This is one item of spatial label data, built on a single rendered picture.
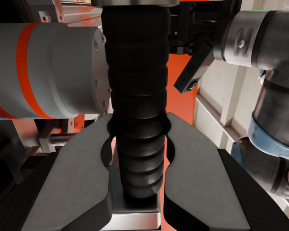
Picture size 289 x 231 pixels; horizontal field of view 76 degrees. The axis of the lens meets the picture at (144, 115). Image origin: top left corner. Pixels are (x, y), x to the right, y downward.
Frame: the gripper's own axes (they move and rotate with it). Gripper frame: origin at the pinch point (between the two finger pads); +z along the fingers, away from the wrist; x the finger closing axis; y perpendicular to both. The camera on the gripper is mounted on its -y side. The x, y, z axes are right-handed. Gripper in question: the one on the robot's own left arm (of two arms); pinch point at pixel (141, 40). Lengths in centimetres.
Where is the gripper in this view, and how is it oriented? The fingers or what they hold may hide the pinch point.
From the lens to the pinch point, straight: 45.5
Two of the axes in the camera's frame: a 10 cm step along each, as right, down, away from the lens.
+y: -0.2, -8.6, -5.0
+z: -7.1, -3.4, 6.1
